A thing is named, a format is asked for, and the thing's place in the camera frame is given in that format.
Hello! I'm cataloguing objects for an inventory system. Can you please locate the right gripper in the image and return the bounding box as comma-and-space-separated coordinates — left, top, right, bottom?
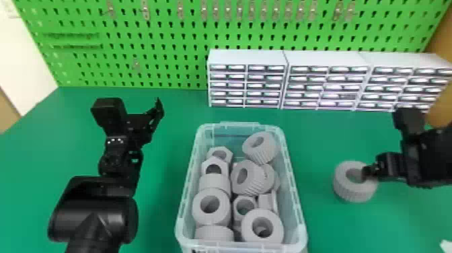
361, 131, 436, 187

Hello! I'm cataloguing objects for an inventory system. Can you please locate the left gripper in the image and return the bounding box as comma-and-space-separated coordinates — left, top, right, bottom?
122, 98, 165, 152

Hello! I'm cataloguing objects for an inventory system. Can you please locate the grey ring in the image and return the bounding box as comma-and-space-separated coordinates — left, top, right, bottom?
265, 164, 282, 192
332, 160, 379, 204
197, 174, 233, 197
241, 131, 280, 166
231, 194, 259, 224
229, 159, 276, 197
191, 188, 233, 227
194, 225, 235, 242
240, 208, 285, 244

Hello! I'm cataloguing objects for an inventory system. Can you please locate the clear bin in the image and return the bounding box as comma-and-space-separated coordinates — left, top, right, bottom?
174, 121, 309, 253

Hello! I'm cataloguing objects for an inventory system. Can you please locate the grey nut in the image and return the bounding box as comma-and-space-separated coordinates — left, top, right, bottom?
200, 156, 231, 178
257, 190, 280, 215
206, 146, 234, 166

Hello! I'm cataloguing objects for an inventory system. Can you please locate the white drawer cabinet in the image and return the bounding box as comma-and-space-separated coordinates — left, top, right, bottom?
281, 50, 373, 112
206, 48, 289, 109
356, 51, 452, 114

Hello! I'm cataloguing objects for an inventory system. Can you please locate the white panel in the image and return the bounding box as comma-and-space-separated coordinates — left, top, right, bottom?
0, 0, 59, 117

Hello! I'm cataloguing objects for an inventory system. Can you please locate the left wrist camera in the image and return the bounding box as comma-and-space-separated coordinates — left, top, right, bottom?
90, 98, 129, 137

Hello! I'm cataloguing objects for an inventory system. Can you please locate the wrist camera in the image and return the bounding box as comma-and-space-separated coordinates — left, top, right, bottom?
392, 107, 427, 143
90, 98, 129, 137

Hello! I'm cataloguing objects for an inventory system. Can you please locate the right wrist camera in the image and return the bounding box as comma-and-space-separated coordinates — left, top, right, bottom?
392, 107, 427, 143

